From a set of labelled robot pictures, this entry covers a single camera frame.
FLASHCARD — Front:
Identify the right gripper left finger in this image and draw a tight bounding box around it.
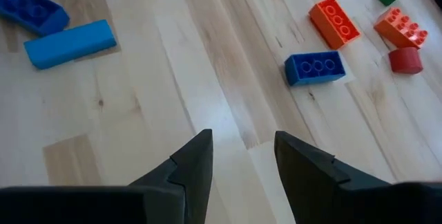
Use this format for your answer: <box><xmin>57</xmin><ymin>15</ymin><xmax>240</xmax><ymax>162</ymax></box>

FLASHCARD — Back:
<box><xmin>129</xmin><ymin>129</ymin><xmax>214</xmax><ymax>224</ymax></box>

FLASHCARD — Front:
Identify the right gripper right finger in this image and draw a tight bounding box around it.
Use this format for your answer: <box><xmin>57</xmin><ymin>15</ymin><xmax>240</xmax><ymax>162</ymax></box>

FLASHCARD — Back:
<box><xmin>275</xmin><ymin>131</ymin><xmax>393</xmax><ymax>224</ymax></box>

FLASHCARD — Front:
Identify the blue toy brick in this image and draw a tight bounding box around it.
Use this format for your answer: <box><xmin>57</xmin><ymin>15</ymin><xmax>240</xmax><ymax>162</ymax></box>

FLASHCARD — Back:
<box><xmin>284</xmin><ymin>50</ymin><xmax>347</xmax><ymax>87</ymax></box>
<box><xmin>0</xmin><ymin>0</ymin><xmax>70</xmax><ymax>37</ymax></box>

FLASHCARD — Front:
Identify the red-orange toy brick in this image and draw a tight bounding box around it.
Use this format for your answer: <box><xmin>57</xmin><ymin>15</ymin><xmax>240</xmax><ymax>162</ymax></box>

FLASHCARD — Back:
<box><xmin>308</xmin><ymin>0</ymin><xmax>362</xmax><ymax>50</ymax></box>

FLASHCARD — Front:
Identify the small blue brick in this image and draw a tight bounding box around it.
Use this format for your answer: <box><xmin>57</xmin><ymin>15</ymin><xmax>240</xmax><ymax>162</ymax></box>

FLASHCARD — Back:
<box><xmin>23</xmin><ymin>19</ymin><xmax>117</xmax><ymax>70</ymax></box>

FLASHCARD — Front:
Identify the small red rounded block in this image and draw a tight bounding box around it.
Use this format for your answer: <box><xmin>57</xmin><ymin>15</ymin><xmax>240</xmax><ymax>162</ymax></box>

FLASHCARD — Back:
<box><xmin>388</xmin><ymin>46</ymin><xmax>424</xmax><ymax>75</ymax></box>

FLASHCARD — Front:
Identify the orange toy brick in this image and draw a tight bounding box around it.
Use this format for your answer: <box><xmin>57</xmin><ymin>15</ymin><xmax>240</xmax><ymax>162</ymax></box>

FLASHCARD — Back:
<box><xmin>374</xmin><ymin>6</ymin><xmax>429</xmax><ymax>50</ymax></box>

